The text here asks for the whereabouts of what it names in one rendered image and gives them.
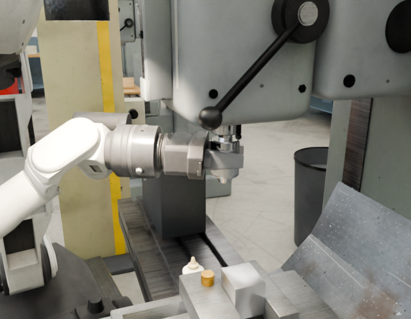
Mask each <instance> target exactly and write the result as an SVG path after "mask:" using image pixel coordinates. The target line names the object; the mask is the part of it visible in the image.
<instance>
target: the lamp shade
mask: <svg viewBox="0 0 411 319"><path fill-rule="evenodd" d="M43 2H44V12H45V17H46V21H110V12H109V2H108V0H43Z"/></svg>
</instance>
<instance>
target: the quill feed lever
mask: <svg viewBox="0 0 411 319"><path fill-rule="evenodd" d="M329 14H330V7H329V1H328V0H275V1H274V3H273V6H272V12H271V20H272V26H273V28H274V30H275V32H276V34H277V35H278V37H277V38H276V40H275V41H274V42H273V43H271V45H270V46H269V47H268V48H267V49H266V50H265V52H264V53H263V54H262V55H261V56H260V57H259V58H258V59H257V60H256V61H255V62H254V63H253V65H252V66H251V67H250V68H249V69H248V70H247V71H246V73H245V74H244V75H243V76H242V77H241V78H240V79H239V80H238V81H237V82H236V83H235V84H234V86H233V87H232V88H231V89H230V90H229V91H228V93H227V94H226V95H225V96H224V97H223V98H222V99H221V100H220V101H219V102H218V103H217V104H216V106H215V107H214V106H207V107H205V108H203V109H202V110H201V111H200V112H199V115H198V121H199V124H200V125H201V127H202V128H204V129H205V130H209V131H211V130H216V129H218V128H219V126H221V124H222V120H223V116H222V112H223V111H224V110H225V109H226V108H227V107H228V106H229V105H230V103H231V102H233V100H234V99H235V98H236V97H237V96H238V95H239V94H240V93H241V91H242V90H243V89H244V88H245V87H246V86H247V85H248V84H249V83H250V82H251V81H252V80H253V78H254V77H255V76H256V75H257V74H258V73H259V71H260V70H261V69H262V68H263V67H264V66H265V65H266V64H267V63H268V62H269V61H270V60H271V58H272V57H273V56H274V55H275V54H276V53H277V52H278V50H280V48H281V47H282V46H283V45H284V44H285V43H286V42H289V43H295V44H307V43H310V42H313V41H314V40H316V39H317V38H319V37H320V36H321V34H322V33H323V31H324V30H325V29H326V26H327V23H328V21H329Z"/></svg>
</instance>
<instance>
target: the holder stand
mask: <svg viewBox="0 0 411 319"><path fill-rule="evenodd" d="M142 196H143V205H144V207H145V209H146V211H147V212H148V215H149V217H150V218H151V220H152V222H153V224H154V225H155V227H156V229H157V231H158V233H159V235H160V237H161V238H162V240H164V239H171V238H174V237H181V236H185V235H191V234H197V233H202V232H206V171H205V176H204V179H203V180H198V179H188V177H187V176H183V175H165V174H164V171H163V170H162V171H161V174H160V177H159V178H158V179H157V178H148V180H144V179H143V178H142Z"/></svg>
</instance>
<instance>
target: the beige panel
mask: <svg viewBox="0 0 411 319"><path fill-rule="evenodd" d="M108 2H109V12H110V21H46V17H45V12H44V5H43V6H42V8H41V12H40V16H39V20H38V22H37V26H36V29H37V38H38V44H39V53H40V59H41V68H42V77H43V82H44V92H45V97H46V106H47V116H48V122H49V131H50V133H51V132H52V131H54V130H56V129H57V128H58V127H60V126H61V125H63V124H64V123H66V122H67V121H69V120H71V119H72V117H73V114H74V113H75V112H76V111H83V112H103V113H125V102H124V91H123V73H122V54H121V44H120V25H119V15H118V0H108ZM58 187H59V188H60V191H61V193H60V194H58V199H59V204H60V214H61V223H62V229H63V238H64V243H65V248H66V249H68V250H69V251H71V252H72V253H74V254H76V255H77V256H78V257H80V258H82V259H83V260H88V259H90V258H95V257H97V256H100V257H101V258H102V260H103V262H104V264H105V265H106V267H107V269H108V271H109V273H110V274H111V276H112V275H118V274H123V273H129V272H134V271H135V270H134V267H133V264H132V261H131V258H130V254H129V251H128V249H127V245H126V243H125V239H124V237H123V233H122V229H121V227H120V224H119V219H118V204H117V200H118V199H124V198H130V178H129V177H118V176H116V175H115V173H114V172H112V173H111V174H110V175H109V176H108V177H106V178H103V179H100V180H93V179H91V178H88V177H87V176H86V175H85V174H84V173H83V172H82V171H81V170H80V169H79V168H78V167H77V166H74V167H73V168H72V169H70V170H69V171H67V172H66V173H64V175H63V177H62V179H61V181H60V183H59V185H58Z"/></svg>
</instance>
